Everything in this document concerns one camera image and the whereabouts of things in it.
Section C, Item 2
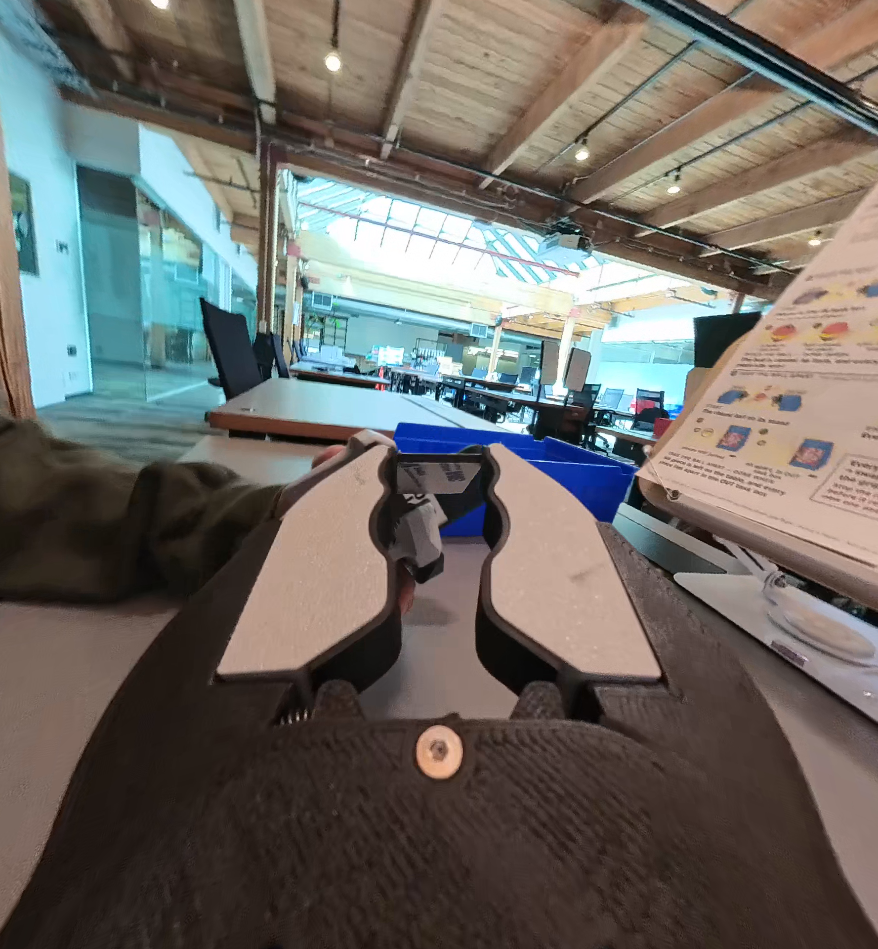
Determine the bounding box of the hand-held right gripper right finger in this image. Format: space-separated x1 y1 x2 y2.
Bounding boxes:
474 442 665 705

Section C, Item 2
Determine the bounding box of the printed instruction sheet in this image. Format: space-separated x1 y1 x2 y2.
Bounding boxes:
642 159 878 587

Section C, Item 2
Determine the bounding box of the black monitor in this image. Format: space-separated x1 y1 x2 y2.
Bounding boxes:
694 311 763 369

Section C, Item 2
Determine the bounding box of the ceiling projector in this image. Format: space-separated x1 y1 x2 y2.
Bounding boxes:
539 218 594 257

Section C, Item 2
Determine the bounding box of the wooden display board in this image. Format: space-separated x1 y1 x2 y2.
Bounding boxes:
635 474 878 625

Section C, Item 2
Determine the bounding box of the person's left forearm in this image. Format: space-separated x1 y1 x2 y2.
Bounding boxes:
0 359 288 605

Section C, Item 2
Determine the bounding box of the white desk with wooden edge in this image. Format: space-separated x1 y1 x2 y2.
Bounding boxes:
208 377 517 440

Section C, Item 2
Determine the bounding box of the black high-back chair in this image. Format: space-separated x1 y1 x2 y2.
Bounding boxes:
200 297 263 401

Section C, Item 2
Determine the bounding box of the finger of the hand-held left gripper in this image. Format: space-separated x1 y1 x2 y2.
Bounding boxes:
388 495 446 585

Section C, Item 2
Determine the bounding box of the large blue storage bin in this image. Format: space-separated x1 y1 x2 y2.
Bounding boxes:
394 423 637 538

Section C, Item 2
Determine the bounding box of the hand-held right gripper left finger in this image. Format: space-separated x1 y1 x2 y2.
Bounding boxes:
216 443 404 709

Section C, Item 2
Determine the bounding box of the person's left hand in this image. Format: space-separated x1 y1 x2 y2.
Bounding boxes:
274 443 346 520

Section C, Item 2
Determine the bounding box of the framed wall picture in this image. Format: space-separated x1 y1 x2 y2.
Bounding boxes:
9 173 41 277

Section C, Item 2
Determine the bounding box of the white board stand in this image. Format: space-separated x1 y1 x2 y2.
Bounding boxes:
674 541 878 742

